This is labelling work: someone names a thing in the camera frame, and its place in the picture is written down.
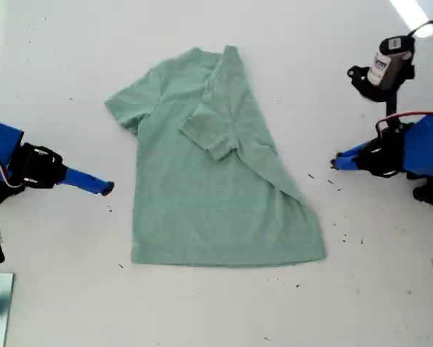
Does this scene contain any green t-shirt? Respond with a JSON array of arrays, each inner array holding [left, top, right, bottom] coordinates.
[[103, 45, 327, 269]]

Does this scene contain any red white servo wire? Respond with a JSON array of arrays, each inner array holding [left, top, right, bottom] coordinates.
[[0, 148, 25, 189], [374, 111, 433, 144]]

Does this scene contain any black camera stalk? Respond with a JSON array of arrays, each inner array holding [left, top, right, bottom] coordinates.
[[0, 180, 24, 218], [347, 64, 416, 126]]

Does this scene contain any steel post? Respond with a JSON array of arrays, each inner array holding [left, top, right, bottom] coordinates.
[[0, 273, 15, 330]]

